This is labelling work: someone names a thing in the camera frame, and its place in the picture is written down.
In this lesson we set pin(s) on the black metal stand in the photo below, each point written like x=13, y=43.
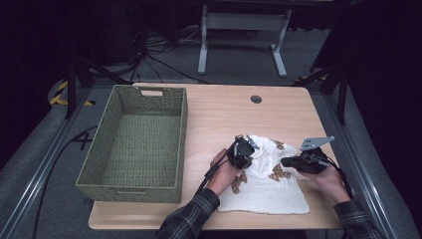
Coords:
x=70, y=99
x=341, y=106

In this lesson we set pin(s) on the white cloth with brown print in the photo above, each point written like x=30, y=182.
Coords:
x=265, y=192

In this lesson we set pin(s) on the white metal desk frame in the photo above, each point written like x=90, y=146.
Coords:
x=245, y=20

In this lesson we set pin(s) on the grey round table grommet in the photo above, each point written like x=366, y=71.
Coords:
x=256, y=99

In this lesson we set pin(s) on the person's left hand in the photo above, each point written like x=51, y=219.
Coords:
x=222, y=176

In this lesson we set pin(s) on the person's right hand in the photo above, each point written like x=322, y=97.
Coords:
x=331, y=186

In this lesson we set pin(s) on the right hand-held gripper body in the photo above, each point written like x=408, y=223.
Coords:
x=310, y=164

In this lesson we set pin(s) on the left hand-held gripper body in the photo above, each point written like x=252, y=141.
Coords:
x=242, y=154

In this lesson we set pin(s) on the green woven basket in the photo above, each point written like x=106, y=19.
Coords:
x=139, y=146

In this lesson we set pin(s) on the aluminium rail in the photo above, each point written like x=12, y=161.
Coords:
x=36, y=186
x=368, y=186

